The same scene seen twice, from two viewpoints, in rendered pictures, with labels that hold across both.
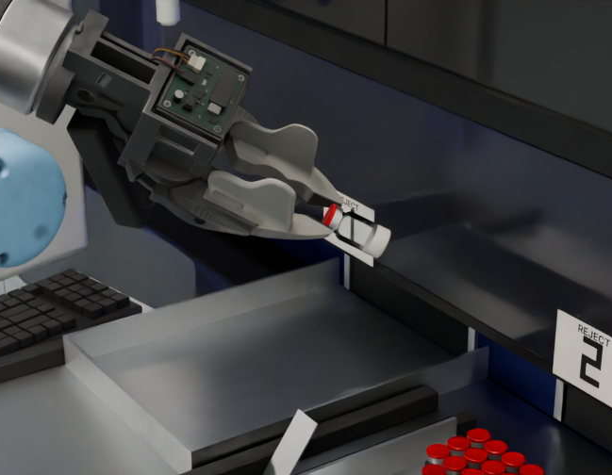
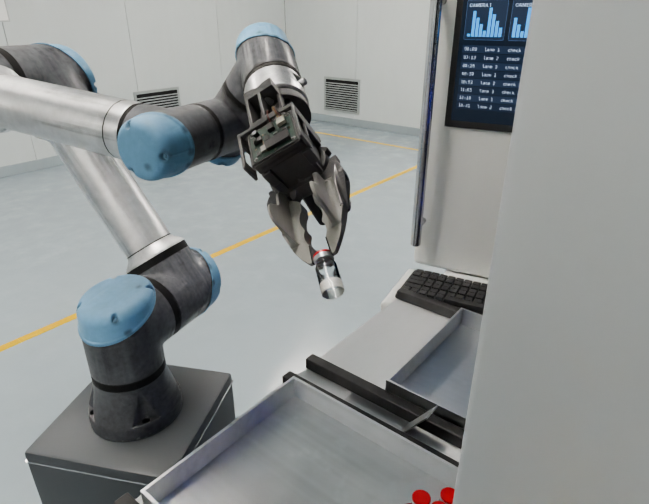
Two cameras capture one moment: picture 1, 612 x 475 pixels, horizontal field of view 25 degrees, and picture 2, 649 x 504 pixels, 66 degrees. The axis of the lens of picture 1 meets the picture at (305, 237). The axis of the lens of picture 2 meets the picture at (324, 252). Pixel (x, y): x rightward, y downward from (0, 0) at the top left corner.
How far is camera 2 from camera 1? 0.88 m
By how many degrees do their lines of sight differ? 65
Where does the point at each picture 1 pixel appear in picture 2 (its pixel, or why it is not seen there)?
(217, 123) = (258, 157)
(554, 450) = not seen: outside the picture
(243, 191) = (279, 209)
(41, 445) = (386, 337)
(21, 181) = (135, 135)
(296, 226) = (298, 248)
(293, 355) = not seen: hidden behind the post
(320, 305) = not seen: hidden behind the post
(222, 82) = (278, 135)
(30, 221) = (141, 158)
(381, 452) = (447, 468)
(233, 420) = (456, 396)
